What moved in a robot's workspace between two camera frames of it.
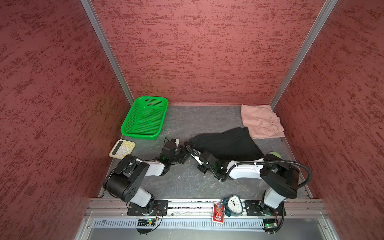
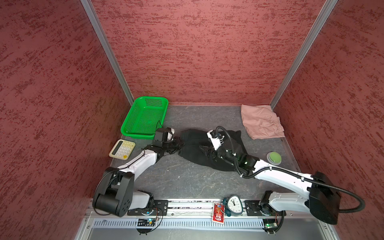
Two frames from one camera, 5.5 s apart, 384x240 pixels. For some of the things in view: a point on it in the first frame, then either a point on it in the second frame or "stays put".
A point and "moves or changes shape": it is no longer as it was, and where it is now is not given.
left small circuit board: (146, 222) stays put
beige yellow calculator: (122, 148) stays put
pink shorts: (262, 121) stays put
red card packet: (218, 211) stays put
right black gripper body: (203, 168) to (221, 153)
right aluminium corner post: (322, 18) stays put
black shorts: (233, 143) moves or changes shape
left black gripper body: (181, 154) to (172, 145)
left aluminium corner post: (89, 10) stays put
